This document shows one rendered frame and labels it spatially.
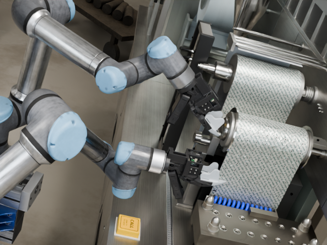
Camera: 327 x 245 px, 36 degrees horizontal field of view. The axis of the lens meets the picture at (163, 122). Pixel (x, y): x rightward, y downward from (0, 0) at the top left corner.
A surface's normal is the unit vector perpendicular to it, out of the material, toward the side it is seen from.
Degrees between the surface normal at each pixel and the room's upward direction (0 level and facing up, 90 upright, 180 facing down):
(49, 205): 0
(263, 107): 92
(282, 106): 92
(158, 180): 0
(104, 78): 90
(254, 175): 90
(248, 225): 0
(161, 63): 107
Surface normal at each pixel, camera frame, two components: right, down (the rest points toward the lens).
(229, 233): 0.28, -0.83
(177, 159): 0.00, 0.50
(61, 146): 0.69, 0.45
